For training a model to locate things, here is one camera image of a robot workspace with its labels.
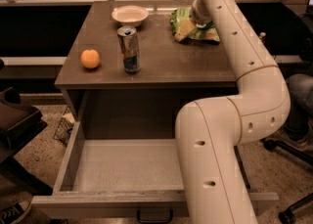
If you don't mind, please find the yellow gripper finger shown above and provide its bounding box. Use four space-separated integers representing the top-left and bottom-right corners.
174 18 197 42

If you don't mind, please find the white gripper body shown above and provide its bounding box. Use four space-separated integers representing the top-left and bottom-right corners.
190 0 212 28

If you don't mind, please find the green rice chip bag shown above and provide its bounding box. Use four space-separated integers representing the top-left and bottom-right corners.
169 7 220 42

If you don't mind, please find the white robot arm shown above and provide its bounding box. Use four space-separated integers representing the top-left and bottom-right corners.
175 0 291 224

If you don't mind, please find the grey cabinet with top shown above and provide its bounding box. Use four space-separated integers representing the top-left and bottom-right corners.
56 0 236 113

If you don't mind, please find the silver blue energy drink can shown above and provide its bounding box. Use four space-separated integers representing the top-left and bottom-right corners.
117 25 141 73

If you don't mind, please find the white paper bowl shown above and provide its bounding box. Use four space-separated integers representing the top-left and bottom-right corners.
112 6 149 27

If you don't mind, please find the clear plastic water bottle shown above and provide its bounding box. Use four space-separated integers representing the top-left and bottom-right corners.
259 32 266 44

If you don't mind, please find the orange fruit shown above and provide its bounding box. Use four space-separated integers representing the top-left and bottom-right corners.
80 49 101 69

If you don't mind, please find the grey person shoe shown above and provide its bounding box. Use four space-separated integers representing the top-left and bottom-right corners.
274 128 308 152

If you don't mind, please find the dark brown chair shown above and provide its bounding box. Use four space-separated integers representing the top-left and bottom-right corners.
0 87 52 196

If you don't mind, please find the black office chair base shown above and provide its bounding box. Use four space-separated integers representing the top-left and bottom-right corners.
262 138 313 224

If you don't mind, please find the black white sneaker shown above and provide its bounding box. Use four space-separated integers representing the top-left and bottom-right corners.
0 201 31 224

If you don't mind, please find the wire mesh basket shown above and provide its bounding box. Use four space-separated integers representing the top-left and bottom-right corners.
53 108 75 147

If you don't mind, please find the black drawer handle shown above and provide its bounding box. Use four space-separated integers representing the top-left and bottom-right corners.
136 209 173 224

